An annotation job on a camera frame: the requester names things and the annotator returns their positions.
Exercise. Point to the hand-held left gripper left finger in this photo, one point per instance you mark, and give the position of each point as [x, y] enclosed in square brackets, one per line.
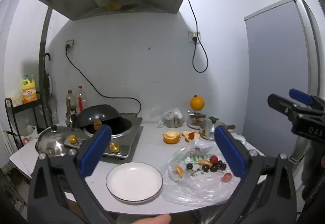
[95, 153]

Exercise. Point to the white plastic container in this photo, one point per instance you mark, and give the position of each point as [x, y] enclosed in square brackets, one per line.
[28, 130]

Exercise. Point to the crumpled clear plastic bag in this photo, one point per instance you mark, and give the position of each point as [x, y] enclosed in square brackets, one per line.
[162, 120]

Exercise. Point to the small steel container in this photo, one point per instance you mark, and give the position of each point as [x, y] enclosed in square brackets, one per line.
[71, 120]

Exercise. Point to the yellow detergent bottle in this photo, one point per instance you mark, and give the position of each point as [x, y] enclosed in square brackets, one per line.
[28, 93]

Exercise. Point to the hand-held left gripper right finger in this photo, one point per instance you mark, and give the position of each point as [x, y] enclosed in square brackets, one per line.
[229, 153]

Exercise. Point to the orange peel with red inside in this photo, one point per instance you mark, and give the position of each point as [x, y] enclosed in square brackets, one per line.
[193, 136]

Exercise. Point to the red label plastic bottle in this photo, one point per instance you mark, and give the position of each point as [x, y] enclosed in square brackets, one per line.
[81, 102]

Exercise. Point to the peeled orange segment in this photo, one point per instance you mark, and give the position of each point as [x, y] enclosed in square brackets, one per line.
[205, 162]
[180, 171]

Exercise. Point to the black metal rack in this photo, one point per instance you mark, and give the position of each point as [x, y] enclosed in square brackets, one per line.
[24, 106]

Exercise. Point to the glass jar with dark dates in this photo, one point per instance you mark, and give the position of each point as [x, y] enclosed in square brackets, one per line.
[195, 120]

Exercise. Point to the clear printed plastic bag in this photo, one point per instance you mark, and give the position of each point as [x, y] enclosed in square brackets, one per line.
[193, 193]

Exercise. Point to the grey refrigerator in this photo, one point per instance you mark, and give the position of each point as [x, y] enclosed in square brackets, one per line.
[276, 61]

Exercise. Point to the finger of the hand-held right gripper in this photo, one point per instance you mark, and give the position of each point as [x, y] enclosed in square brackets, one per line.
[301, 95]
[279, 104]

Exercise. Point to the domed steel pot lid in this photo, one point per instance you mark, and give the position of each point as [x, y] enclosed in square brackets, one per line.
[53, 140]

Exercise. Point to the white plastic bag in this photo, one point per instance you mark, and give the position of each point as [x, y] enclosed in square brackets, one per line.
[16, 98]

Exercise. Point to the dark clothing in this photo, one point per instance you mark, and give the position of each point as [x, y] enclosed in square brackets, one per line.
[314, 175]

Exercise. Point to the wall socket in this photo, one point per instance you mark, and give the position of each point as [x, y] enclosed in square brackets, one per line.
[70, 42]
[191, 34]

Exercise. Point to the whole orange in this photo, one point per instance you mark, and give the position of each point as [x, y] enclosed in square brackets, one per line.
[197, 103]

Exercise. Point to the person's left hand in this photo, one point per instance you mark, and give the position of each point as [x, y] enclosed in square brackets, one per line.
[155, 220]

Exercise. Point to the orange peel piece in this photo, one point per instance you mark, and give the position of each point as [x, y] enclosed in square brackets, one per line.
[184, 134]

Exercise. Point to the steel cup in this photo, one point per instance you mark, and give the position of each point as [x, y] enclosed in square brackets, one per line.
[174, 122]

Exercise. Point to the steel induction cooker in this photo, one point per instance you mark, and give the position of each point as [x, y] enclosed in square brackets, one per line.
[127, 140]

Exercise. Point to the white plate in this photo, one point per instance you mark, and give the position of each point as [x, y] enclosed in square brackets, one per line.
[132, 180]

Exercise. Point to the dark oil bottle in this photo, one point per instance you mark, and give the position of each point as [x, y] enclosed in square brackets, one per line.
[70, 103]

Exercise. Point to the hollow orange peel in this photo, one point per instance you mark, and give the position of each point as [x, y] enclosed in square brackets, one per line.
[170, 139]

